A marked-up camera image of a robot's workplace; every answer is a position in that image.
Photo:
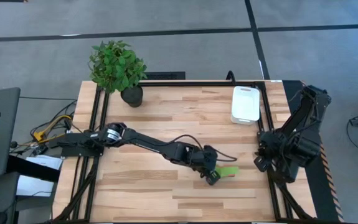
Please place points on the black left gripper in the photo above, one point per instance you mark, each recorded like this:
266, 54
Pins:
206, 158

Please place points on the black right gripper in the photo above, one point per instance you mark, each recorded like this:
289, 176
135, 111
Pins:
279, 165

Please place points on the green measuring cup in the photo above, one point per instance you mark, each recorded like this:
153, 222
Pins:
228, 171

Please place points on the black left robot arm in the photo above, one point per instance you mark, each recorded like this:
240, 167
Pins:
147, 141

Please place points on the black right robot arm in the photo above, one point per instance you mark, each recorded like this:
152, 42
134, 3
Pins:
303, 109

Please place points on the white plastic basket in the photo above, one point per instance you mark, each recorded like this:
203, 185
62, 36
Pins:
245, 104

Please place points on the black mat with hazard stripes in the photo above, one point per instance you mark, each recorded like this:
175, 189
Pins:
292, 90

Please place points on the black perforated panel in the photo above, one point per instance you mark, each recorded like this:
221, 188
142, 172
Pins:
166, 75

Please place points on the black plant pot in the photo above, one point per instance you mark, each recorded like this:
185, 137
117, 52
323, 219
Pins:
132, 96

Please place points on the green leafy artificial plant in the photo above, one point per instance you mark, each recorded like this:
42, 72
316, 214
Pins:
116, 67

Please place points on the white paper sheets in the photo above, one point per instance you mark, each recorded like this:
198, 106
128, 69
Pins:
46, 161

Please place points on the black aluminium table frame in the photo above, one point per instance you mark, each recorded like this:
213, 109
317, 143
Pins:
197, 83

